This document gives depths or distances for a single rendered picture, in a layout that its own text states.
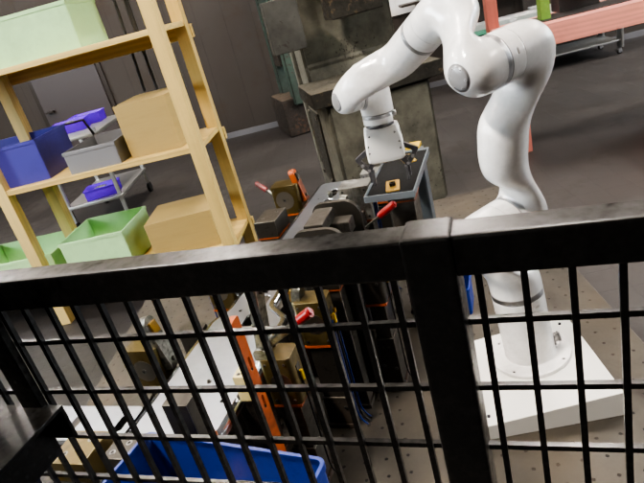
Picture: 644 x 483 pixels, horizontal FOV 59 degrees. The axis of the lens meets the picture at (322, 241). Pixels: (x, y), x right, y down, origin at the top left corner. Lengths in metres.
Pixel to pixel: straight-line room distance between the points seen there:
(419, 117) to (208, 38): 5.05
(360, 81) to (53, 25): 2.71
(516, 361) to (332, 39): 3.52
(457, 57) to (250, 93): 7.74
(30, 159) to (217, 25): 5.09
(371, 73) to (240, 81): 7.41
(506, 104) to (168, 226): 3.02
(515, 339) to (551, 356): 0.11
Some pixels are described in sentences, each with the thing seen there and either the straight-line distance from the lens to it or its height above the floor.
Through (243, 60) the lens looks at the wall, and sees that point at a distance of 8.68.
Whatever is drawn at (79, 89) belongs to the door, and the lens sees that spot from 9.32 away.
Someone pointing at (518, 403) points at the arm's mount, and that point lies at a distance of 1.40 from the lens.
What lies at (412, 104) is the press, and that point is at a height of 0.80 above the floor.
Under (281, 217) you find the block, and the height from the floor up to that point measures 1.02.
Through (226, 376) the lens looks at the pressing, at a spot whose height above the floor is 1.00.
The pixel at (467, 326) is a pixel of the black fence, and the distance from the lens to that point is 0.36.
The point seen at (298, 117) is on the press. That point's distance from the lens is 7.74.
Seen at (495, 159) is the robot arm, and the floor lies 1.30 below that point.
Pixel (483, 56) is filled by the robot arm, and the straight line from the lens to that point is 1.06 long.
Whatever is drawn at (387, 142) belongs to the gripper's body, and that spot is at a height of 1.29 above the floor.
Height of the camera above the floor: 1.69
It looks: 23 degrees down
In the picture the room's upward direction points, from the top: 15 degrees counter-clockwise
